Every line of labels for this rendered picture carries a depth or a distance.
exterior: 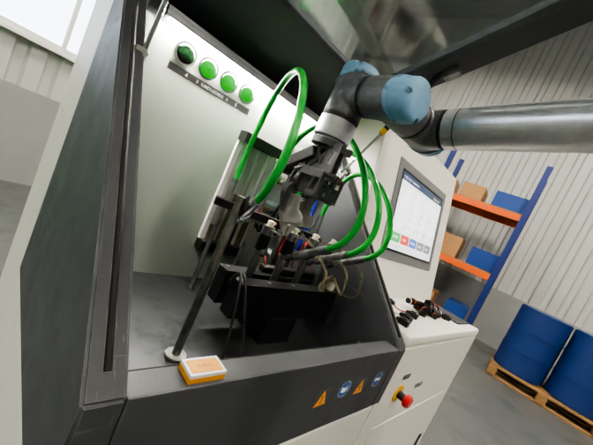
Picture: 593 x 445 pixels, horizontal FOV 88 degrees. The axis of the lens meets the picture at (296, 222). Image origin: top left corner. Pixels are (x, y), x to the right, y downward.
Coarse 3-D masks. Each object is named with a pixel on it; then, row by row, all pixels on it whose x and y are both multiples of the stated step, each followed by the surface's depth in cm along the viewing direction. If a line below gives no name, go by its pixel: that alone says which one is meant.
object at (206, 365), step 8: (192, 360) 38; (200, 360) 38; (208, 360) 39; (216, 360) 39; (192, 368) 36; (200, 368) 37; (208, 368) 37; (216, 368) 38; (184, 376) 36; (216, 376) 38; (224, 376) 39
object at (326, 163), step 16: (320, 144) 61; (336, 144) 58; (320, 160) 61; (336, 160) 58; (304, 176) 61; (320, 176) 57; (336, 176) 59; (304, 192) 59; (320, 192) 59; (336, 192) 62
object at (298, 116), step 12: (288, 72) 65; (300, 72) 55; (300, 84) 51; (276, 96) 73; (300, 96) 49; (300, 108) 47; (264, 120) 77; (300, 120) 47; (252, 144) 80; (288, 144) 46; (288, 156) 46; (240, 168) 81; (276, 168) 46; (276, 180) 47; (264, 192) 49
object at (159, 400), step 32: (288, 352) 51; (320, 352) 56; (352, 352) 62; (384, 352) 69; (128, 384) 32; (160, 384) 34; (192, 384) 36; (224, 384) 38; (256, 384) 42; (288, 384) 48; (320, 384) 55; (352, 384) 64; (128, 416) 31; (160, 416) 33; (192, 416) 37; (224, 416) 41; (256, 416) 45; (288, 416) 51; (320, 416) 59
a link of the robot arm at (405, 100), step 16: (368, 80) 54; (384, 80) 51; (400, 80) 49; (416, 80) 48; (368, 96) 53; (384, 96) 51; (400, 96) 48; (416, 96) 49; (368, 112) 55; (384, 112) 52; (400, 112) 50; (416, 112) 50; (400, 128) 56; (416, 128) 56
